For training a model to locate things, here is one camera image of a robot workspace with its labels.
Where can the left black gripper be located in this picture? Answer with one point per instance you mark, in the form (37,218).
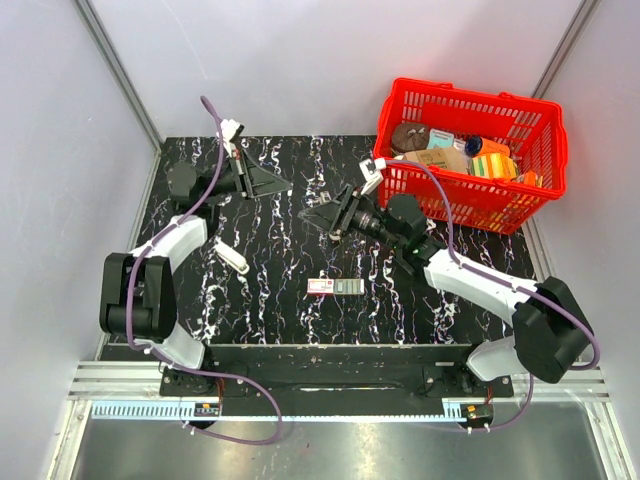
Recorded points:
(252,179)

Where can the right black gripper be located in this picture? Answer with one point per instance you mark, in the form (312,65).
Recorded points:
(336,216)

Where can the black grey stapler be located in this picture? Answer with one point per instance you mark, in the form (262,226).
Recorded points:
(323,198)

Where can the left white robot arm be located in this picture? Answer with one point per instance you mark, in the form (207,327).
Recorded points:
(138,298)

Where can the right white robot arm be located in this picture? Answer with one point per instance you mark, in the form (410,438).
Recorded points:
(550,331)

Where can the staple box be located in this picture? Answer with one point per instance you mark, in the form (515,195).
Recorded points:
(335,287)

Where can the brown round object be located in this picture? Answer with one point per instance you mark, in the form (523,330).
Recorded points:
(408,137)

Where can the teal white card box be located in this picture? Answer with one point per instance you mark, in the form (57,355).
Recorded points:
(440,139)

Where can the brown cardboard box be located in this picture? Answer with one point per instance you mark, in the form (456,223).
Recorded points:
(449,159)

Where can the orange bottle blue cap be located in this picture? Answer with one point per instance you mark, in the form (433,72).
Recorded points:
(477,145)

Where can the red plastic basket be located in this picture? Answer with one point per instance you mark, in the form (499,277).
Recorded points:
(533,130)

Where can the yellow green sponge pack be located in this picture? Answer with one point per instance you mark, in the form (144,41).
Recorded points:
(493,166)

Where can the orange snack packet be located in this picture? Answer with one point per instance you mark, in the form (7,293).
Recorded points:
(529,178)

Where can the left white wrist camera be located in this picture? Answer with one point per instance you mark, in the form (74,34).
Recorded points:
(231,131)

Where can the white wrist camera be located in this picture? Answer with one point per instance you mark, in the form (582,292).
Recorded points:
(231,131)
(371,170)

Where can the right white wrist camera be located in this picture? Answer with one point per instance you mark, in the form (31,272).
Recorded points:
(371,170)

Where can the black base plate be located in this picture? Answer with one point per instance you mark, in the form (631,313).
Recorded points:
(410,368)

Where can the aluminium rail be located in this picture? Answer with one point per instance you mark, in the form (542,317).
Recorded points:
(141,391)

